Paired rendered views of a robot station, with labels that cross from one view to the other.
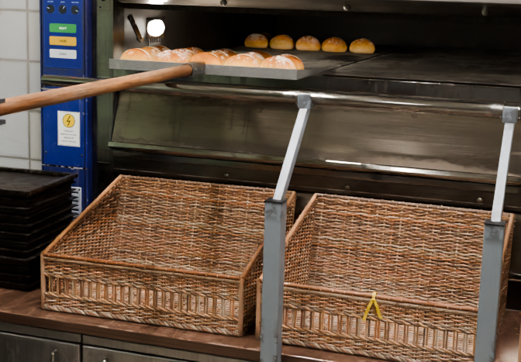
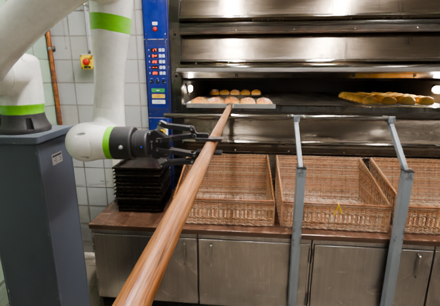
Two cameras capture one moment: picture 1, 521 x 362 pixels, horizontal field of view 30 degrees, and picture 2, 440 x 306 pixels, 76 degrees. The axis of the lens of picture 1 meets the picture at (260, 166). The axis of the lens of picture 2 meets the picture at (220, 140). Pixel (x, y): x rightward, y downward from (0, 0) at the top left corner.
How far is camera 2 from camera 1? 1.15 m
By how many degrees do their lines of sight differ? 13
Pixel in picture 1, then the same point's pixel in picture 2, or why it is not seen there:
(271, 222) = (300, 178)
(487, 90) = (348, 108)
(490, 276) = (406, 194)
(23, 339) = not seen: hidden behind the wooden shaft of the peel
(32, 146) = not seen: hidden behind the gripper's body
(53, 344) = (183, 240)
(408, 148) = (315, 133)
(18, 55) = (135, 103)
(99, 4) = (174, 78)
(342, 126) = (286, 126)
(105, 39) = (177, 94)
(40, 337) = not seen: hidden behind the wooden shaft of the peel
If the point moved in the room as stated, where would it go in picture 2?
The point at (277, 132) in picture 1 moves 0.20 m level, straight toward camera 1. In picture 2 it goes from (258, 130) to (269, 137)
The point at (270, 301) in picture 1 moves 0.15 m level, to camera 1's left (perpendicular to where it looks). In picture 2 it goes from (298, 213) to (270, 217)
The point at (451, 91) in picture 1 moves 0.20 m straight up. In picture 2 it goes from (333, 109) to (336, 78)
